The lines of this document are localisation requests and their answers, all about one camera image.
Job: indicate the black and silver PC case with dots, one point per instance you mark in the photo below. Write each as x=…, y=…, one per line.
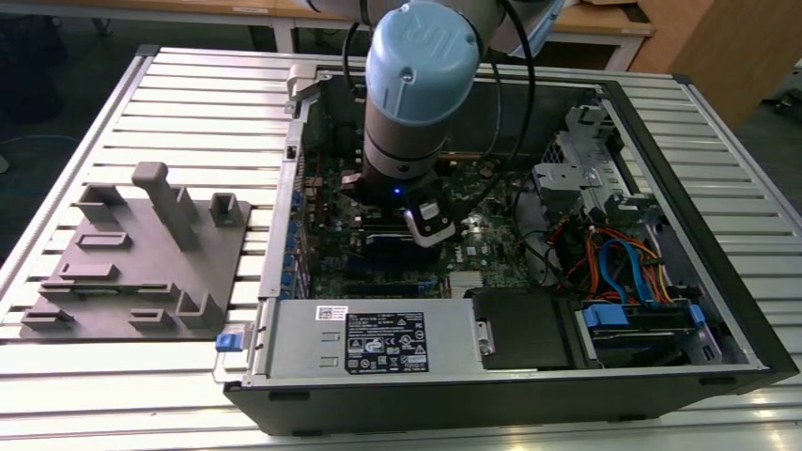
x=438, y=409

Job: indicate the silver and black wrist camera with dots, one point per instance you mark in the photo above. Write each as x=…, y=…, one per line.
x=433, y=225

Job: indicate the black plastic shroud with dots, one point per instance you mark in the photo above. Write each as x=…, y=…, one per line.
x=526, y=329

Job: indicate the green motherboard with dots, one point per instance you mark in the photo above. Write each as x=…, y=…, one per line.
x=495, y=235

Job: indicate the silver metal disk cage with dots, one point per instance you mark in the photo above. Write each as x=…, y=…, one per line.
x=558, y=181

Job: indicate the graphics card with black fan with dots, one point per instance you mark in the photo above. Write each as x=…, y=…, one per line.
x=389, y=253

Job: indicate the hard disk in blue carrier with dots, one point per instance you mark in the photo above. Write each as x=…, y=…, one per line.
x=605, y=317

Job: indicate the wooden desk white frame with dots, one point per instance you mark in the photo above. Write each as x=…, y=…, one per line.
x=602, y=21

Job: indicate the silver power supply unit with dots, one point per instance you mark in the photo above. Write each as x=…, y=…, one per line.
x=301, y=347

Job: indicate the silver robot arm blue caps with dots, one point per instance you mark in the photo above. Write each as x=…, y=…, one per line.
x=419, y=56

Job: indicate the grey plastic parts rack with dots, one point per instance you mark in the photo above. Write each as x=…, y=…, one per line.
x=156, y=282

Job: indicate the blue plastic case latch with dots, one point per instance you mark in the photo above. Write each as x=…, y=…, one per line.
x=227, y=343

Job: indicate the wooden cabinet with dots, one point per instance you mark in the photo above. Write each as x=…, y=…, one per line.
x=721, y=47

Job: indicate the silver finned chipset heat sink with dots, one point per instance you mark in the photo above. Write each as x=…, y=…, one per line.
x=466, y=279

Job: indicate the blue expansion slot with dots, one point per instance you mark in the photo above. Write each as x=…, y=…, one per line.
x=427, y=285

